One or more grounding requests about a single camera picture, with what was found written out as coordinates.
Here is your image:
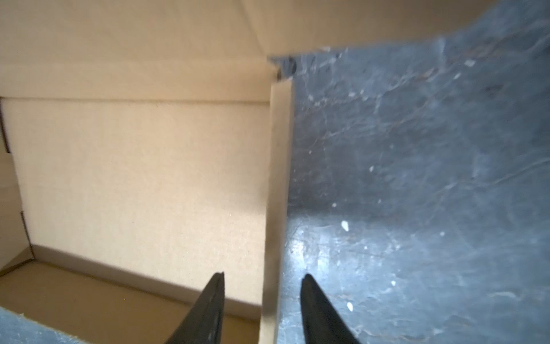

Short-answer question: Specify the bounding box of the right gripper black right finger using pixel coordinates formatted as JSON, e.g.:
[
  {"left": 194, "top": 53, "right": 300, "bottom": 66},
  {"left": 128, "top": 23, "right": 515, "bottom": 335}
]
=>
[{"left": 300, "top": 274, "right": 360, "bottom": 344}]

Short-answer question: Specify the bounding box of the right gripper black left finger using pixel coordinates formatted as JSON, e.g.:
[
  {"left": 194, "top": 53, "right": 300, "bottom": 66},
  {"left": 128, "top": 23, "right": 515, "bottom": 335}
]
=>
[{"left": 166, "top": 272, "right": 225, "bottom": 344}]

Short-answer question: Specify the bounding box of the brown cardboard box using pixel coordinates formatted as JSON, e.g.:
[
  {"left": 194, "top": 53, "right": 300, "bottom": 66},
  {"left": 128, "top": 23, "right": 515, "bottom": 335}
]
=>
[{"left": 1, "top": 1, "right": 491, "bottom": 343}]

